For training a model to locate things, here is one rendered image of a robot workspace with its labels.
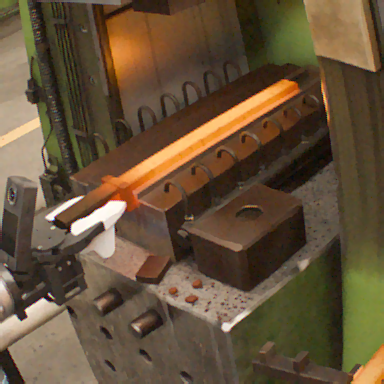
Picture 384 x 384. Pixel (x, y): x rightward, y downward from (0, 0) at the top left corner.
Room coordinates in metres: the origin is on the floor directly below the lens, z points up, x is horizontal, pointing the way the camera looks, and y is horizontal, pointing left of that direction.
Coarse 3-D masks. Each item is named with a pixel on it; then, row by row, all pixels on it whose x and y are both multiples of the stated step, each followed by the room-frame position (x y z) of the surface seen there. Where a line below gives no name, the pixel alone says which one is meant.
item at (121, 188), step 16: (256, 96) 1.17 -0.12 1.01; (272, 96) 1.16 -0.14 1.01; (224, 112) 1.13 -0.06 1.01; (240, 112) 1.12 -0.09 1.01; (256, 112) 1.13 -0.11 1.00; (208, 128) 1.09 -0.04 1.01; (224, 128) 1.09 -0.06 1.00; (176, 144) 1.06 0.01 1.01; (192, 144) 1.06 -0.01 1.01; (160, 160) 1.03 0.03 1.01; (176, 160) 1.03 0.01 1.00; (112, 176) 1.00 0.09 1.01; (128, 176) 1.01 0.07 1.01; (144, 176) 1.00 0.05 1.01; (96, 192) 0.98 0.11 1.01; (112, 192) 0.97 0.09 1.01; (128, 192) 0.97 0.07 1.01; (80, 208) 0.95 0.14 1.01; (96, 208) 0.96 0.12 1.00; (128, 208) 0.97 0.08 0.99; (64, 224) 0.92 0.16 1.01
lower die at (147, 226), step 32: (288, 64) 1.31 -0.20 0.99; (224, 96) 1.24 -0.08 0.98; (288, 96) 1.17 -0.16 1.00; (320, 96) 1.17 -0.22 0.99; (160, 128) 1.18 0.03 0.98; (192, 128) 1.14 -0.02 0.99; (256, 128) 1.10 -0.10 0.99; (288, 128) 1.08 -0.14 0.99; (128, 160) 1.08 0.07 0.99; (192, 160) 1.03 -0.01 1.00; (224, 160) 1.03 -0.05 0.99; (256, 160) 1.04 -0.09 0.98; (160, 192) 0.98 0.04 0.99; (192, 192) 0.97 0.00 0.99; (224, 192) 1.00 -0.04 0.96; (128, 224) 1.00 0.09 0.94; (160, 224) 0.95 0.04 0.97
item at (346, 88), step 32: (320, 64) 0.90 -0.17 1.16; (352, 96) 0.86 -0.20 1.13; (352, 128) 0.87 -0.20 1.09; (352, 160) 0.87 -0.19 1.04; (352, 192) 0.88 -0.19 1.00; (352, 224) 0.88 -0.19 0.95; (352, 256) 0.88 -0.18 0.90; (352, 288) 0.89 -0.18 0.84; (352, 320) 0.88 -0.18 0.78; (352, 352) 0.88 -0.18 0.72
